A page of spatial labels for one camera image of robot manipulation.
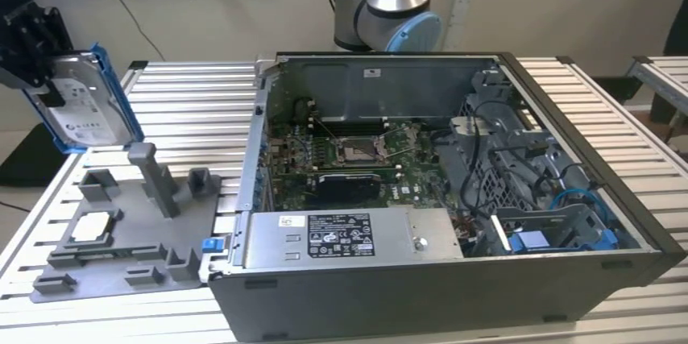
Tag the hard disk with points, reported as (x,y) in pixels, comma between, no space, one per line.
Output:
(80,110)

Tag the metal disk bay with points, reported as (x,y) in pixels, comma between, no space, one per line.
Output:
(564,219)

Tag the black stand base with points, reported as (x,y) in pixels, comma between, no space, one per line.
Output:
(27,162)

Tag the silver CPU chip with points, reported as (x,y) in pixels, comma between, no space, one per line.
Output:
(94,226)

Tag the grey plastic parts rack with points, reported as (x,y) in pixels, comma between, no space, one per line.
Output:
(140,239)

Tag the green RAM stick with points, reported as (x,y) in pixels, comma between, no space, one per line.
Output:
(107,256)

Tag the blue plastic latch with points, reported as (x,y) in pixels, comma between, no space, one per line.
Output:
(211,246)

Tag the black RAM slot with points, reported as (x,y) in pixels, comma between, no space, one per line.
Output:
(350,127)
(350,131)
(350,120)
(350,123)

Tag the CPU socket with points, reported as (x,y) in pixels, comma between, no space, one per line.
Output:
(352,150)

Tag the silver power supply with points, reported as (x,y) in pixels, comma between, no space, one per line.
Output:
(268,247)

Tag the black graphics card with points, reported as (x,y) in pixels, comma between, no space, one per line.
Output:
(347,187)

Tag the green motherboard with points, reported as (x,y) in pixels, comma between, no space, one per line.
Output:
(419,175)

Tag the black PC case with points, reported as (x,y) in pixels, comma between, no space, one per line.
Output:
(376,307)

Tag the metal drive cage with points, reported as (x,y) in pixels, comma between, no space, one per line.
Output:
(511,146)

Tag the blue plastic drive tray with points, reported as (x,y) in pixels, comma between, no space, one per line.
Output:
(530,240)

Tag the metal slat side table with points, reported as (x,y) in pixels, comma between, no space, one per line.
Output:
(667,74)

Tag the white wall conduit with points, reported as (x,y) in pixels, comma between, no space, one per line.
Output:
(464,5)

